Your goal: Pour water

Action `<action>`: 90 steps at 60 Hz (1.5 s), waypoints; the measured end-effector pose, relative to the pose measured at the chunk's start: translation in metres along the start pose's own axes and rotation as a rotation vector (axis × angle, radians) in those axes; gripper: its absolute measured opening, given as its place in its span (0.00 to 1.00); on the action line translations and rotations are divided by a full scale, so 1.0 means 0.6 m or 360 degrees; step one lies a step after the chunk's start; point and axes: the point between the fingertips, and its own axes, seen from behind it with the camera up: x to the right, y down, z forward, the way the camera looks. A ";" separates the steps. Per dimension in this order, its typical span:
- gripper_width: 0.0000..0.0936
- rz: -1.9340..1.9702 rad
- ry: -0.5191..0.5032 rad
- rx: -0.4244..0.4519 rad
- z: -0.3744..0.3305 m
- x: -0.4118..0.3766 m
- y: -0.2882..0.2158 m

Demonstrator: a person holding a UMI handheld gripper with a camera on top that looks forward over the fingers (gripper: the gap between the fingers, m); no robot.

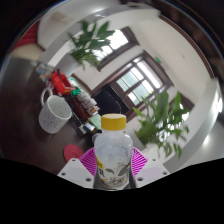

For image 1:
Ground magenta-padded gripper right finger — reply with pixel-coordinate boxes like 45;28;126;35
128;147;170;189

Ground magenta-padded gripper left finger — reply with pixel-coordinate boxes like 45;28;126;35
57;147;98;189

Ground clear bottle with yellow cap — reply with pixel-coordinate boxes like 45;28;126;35
93;113;134;191

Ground flat round red coaster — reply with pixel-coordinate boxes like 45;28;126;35
63;143;84;163

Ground large potted plant, white pot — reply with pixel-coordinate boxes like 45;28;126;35
132;90;190;161

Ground green flat box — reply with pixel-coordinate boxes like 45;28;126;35
87;113;103;131

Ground white speckled mug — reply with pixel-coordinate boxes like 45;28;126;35
38;87;73;135

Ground narrow dark-framed window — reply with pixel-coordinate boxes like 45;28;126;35
169;96;194;124

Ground black office chair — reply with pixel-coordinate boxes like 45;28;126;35
91;83;131;116

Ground dark wooden double door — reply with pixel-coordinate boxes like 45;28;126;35
108;51;174;114

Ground red plastic box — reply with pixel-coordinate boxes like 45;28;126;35
50;69;75;96

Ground group of round stickers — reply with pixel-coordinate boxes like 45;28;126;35
31;61;54;81

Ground small potted plant, white pot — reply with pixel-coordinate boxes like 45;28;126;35
61;20;116;78

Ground wide dark-framed window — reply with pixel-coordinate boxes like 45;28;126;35
96;28;139;71

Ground red carpeted stairs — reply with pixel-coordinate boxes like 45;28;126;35
14;20;41;49

